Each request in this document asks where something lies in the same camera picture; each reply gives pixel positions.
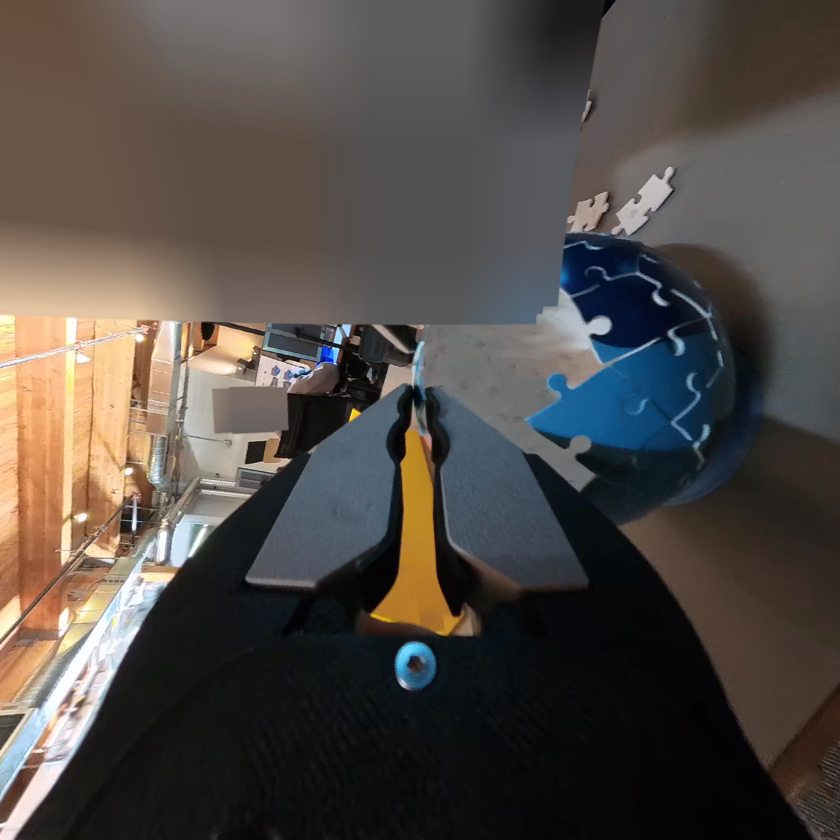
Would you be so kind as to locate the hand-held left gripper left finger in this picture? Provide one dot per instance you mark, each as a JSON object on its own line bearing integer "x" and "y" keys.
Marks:
{"x": 328, "y": 512}

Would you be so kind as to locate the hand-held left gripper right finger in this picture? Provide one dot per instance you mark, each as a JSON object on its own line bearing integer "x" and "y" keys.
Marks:
{"x": 505, "y": 518}

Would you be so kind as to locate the blue cartoon puzzle ball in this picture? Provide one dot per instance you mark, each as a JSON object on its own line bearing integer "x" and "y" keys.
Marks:
{"x": 630, "y": 400}

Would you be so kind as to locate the white puzzle piece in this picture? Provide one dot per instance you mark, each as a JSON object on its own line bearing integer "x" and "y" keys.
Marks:
{"x": 646, "y": 200}
{"x": 589, "y": 212}
{"x": 586, "y": 108}

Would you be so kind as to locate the yellow plastic bin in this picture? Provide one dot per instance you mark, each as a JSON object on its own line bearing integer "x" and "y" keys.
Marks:
{"x": 417, "y": 525}

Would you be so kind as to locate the silver ventilation duct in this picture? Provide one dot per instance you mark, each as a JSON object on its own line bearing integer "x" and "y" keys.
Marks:
{"x": 167, "y": 459}

